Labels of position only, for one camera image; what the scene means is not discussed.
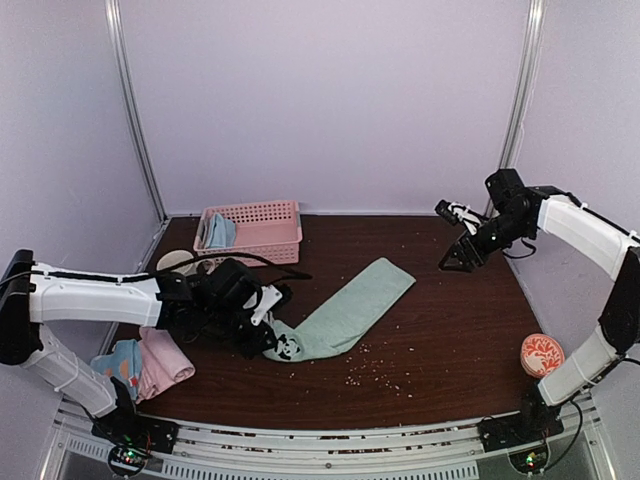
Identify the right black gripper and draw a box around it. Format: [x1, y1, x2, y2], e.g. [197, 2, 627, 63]
[440, 210, 534, 272]

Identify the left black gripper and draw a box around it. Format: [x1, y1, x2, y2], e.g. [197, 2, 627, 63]
[201, 304, 278, 360]

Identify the green towel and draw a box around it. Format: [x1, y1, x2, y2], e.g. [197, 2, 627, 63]
[263, 257, 416, 363]

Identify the light blue towel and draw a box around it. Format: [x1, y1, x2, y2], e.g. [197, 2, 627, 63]
[203, 213, 236, 249]

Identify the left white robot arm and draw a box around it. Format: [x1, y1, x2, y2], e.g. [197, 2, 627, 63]
[1, 250, 283, 444]

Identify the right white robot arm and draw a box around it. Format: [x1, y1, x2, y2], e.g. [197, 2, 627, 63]
[435, 169, 639, 442]

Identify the pink towel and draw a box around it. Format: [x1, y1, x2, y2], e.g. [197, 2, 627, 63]
[136, 327, 196, 404]

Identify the patterned ceramic mug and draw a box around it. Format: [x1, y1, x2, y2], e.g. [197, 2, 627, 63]
[156, 249, 213, 277]

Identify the pink plastic basket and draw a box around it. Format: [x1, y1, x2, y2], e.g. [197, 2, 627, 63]
[193, 200, 303, 265]

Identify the blue patterned towel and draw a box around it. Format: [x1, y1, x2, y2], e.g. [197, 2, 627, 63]
[90, 339, 142, 401]

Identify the orange patterned coaster stack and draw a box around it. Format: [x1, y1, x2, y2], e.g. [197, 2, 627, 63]
[520, 333, 565, 379]

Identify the left circuit board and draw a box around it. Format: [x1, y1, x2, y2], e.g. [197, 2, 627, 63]
[107, 445, 149, 478]

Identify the circuit board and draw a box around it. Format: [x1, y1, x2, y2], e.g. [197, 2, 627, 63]
[508, 446, 549, 475]
[107, 445, 149, 478]

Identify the right circuit board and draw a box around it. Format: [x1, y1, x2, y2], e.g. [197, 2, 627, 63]
[508, 446, 549, 475]

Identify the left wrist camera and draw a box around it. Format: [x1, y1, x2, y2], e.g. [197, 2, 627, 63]
[243, 284, 292, 327]

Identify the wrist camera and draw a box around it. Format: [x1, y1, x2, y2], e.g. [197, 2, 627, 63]
[435, 200, 489, 235]
[243, 284, 292, 327]

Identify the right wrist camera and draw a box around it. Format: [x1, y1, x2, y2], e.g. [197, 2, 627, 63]
[435, 200, 489, 235]

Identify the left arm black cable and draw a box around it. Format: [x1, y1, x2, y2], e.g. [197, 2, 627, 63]
[149, 252, 314, 281]

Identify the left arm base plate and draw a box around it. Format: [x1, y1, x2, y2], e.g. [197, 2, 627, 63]
[91, 416, 179, 454]

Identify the right aluminium post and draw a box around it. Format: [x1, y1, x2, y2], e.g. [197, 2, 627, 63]
[498, 0, 547, 168]

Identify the aluminium post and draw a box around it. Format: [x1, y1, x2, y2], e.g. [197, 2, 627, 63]
[498, 0, 547, 168]
[104, 0, 168, 223]

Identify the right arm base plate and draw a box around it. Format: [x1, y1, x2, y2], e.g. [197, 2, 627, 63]
[476, 412, 564, 452]

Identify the left aluminium post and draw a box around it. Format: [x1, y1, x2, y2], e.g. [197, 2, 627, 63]
[104, 0, 168, 223]

